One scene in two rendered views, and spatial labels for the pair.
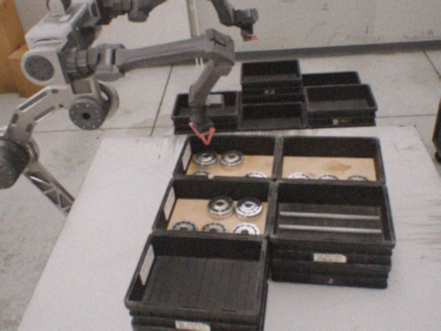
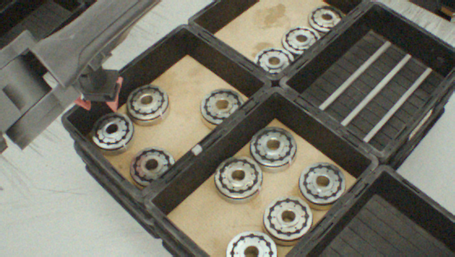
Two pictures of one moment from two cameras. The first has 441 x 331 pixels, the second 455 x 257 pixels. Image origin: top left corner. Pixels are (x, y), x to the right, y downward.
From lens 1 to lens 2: 1.19 m
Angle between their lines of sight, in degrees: 41
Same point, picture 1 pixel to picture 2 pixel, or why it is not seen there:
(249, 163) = (169, 89)
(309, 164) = (239, 34)
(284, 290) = not seen: hidden behind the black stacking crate
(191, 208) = (198, 217)
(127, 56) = (75, 45)
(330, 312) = (440, 177)
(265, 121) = (13, 32)
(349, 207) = (349, 52)
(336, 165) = (266, 13)
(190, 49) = not seen: outside the picture
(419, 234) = not seen: hidden behind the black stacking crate
